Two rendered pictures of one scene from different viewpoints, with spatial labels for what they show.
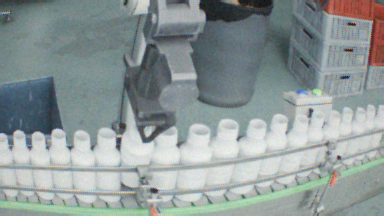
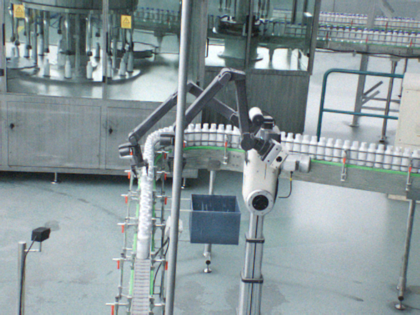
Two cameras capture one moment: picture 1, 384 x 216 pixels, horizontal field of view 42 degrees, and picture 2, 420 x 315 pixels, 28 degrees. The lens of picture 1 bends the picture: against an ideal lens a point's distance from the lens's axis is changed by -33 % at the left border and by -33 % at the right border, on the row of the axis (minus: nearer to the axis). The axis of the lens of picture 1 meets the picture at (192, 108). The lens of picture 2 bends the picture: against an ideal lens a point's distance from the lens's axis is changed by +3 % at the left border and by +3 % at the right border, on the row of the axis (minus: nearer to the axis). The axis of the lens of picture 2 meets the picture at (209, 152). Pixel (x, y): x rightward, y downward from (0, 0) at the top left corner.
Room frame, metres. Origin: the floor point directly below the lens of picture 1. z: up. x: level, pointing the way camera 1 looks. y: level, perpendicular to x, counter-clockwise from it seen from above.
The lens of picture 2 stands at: (2.93, -4.12, 2.81)
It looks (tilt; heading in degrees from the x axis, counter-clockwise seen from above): 17 degrees down; 110
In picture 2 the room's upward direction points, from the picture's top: 4 degrees clockwise
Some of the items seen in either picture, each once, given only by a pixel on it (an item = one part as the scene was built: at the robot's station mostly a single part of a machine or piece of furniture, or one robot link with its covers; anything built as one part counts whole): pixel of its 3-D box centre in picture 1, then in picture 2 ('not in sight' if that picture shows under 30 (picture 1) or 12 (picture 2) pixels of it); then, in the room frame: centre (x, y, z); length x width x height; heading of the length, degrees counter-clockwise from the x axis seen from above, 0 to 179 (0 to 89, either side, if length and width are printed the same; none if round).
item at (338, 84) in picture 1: (330, 68); not in sight; (3.60, -0.89, 0.11); 0.61 x 0.41 x 0.22; 120
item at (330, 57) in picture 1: (334, 42); not in sight; (3.60, -0.89, 0.33); 0.61 x 0.41 x 0.22; 120
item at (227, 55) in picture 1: (228, 37); not in sight; (3.20, -0.12, 0.32); 0.45 x 0.45 x 0.64
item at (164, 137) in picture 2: not in sight; (170, 135); (1.32, -0.28, 1.60); 0.12 x 0.09 x 0.12; 25
